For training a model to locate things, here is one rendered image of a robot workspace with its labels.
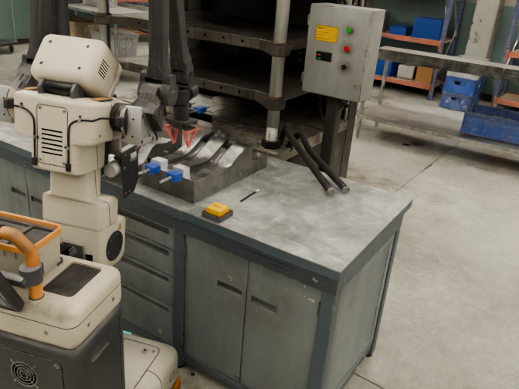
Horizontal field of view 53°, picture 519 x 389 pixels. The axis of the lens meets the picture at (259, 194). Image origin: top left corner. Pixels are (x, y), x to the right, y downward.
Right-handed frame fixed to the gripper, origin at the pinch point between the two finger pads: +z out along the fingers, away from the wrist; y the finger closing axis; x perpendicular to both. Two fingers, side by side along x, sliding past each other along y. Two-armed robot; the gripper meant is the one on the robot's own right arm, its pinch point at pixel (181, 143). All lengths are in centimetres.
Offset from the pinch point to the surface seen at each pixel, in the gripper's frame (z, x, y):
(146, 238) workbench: 44.1, 3.6, 15.8
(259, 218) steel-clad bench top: 21.3, -4.4, -32.6
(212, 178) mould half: 14.6, -8.7, -8.0
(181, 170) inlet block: 9.8, 1.5, -1.2
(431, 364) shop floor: 103, -67, -92
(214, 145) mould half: 9.3, -26.5, 5.2
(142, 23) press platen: -25, -79, 97
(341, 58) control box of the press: -23, -85, -20
